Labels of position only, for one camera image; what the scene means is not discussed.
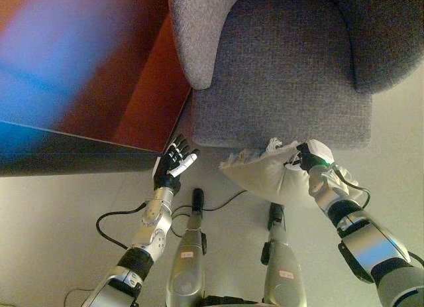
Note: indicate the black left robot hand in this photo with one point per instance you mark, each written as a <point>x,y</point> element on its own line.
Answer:
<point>167,172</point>

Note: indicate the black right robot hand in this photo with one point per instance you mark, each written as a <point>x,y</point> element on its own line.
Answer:
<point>318,152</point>

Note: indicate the white fringed pillow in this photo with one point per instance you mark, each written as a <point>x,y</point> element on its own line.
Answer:
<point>265,177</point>

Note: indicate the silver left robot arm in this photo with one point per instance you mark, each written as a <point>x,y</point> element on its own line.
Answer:
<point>149,227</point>

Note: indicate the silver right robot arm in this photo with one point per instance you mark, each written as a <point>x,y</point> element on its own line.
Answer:
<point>371,240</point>

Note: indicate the dark glossy cabinet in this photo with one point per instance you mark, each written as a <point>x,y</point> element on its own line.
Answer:
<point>83,158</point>

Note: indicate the grey fabric armchair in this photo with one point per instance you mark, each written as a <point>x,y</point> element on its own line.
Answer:
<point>281,71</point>

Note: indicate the silver left robot leg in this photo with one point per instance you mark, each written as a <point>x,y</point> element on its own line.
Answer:
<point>187,260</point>

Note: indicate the silver robot leg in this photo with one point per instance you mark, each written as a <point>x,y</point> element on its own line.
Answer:
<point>187,260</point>
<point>285,264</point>

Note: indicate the silver right robot leg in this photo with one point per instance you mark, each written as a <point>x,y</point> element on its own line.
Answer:
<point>285,264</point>

